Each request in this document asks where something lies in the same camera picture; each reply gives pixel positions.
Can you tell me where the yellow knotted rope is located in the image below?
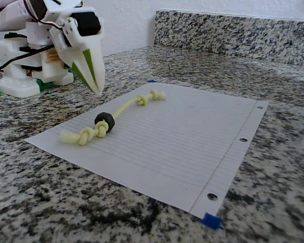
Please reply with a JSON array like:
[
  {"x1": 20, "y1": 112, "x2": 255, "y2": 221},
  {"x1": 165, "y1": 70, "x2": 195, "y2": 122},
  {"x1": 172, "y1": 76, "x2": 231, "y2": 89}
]
[{"x1": 59, "y1": 89, "x2": 167, "y2": 146}]

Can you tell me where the lined paper sheet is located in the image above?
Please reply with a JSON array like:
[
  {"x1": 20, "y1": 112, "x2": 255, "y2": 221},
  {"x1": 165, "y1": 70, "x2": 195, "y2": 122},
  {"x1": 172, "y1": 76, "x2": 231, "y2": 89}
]
[{"x1": 24, "y1": 82, "x2": 269, "y2": 220}]

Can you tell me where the small black ring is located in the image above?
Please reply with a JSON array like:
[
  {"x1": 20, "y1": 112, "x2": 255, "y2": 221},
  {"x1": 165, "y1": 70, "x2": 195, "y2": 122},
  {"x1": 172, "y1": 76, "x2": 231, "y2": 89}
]
[{"x1": 94, "y1": 111, "x2": 116, "y2": 133}]

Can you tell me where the granite backsplash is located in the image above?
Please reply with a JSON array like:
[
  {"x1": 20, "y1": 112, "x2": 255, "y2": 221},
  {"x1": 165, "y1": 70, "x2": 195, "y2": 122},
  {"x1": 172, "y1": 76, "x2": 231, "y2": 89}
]
[{"x1": 154, "y1": 9, "x2": 304, "y2": 67}]

